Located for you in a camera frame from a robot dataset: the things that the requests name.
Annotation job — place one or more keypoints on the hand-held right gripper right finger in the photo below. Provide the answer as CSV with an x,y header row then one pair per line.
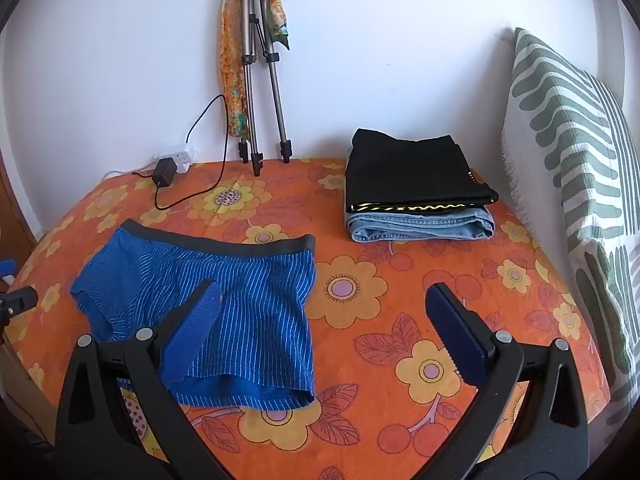
x,y
457,337

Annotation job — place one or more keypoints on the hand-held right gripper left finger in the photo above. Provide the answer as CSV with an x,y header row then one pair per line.
x,y
192,332

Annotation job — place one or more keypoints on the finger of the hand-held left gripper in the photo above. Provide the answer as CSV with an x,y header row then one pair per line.
x,y
20,301

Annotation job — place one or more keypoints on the blue striped boxer briefs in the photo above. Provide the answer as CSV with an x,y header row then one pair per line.
x,y
265,310

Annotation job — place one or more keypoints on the black pants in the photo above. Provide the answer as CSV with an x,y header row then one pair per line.
x,y
410,170

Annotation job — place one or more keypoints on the brown wooden cabinet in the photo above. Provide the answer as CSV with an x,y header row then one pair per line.
x,y
15,220

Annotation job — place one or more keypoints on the orange floral bedsheet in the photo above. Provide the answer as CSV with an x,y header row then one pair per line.
x,y
380,280

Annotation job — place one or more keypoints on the light blue folded jeans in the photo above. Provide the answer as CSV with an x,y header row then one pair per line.
x,y
425,225

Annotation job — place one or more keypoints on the white power strip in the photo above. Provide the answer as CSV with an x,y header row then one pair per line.
x,y
182,155

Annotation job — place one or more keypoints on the green white fringed pillow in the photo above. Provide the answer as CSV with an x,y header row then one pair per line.
x,y
565,125

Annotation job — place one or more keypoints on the orange floral scarf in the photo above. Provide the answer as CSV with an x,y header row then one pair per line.
x,y
231,60

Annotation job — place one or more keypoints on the green floral scarf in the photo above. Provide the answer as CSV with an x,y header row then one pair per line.
x,y
277,15

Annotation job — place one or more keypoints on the silver camera tripod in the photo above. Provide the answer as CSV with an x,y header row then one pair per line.
x,y
274,85

